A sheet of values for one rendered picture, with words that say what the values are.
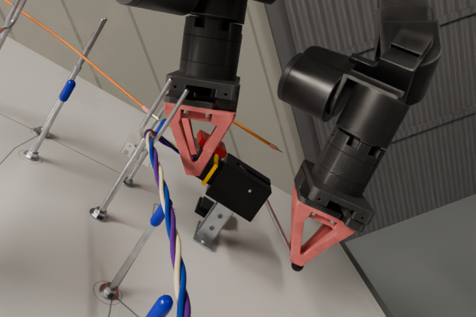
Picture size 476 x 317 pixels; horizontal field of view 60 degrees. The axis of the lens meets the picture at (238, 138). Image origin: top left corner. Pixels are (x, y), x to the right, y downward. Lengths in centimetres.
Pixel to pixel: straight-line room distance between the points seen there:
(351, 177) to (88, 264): 25
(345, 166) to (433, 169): 180
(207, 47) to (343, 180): 18
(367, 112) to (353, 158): 5
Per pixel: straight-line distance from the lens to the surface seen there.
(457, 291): 190
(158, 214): 29
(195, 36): 39
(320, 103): 43
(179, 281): 22
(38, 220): 36
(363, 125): 41
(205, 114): 38
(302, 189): 44
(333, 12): 178
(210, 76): 39
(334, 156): 42
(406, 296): 188
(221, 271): 43
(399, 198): 218
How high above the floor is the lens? 134
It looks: 21 degrees down
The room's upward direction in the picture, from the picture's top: 18 degrees counter-clockwise
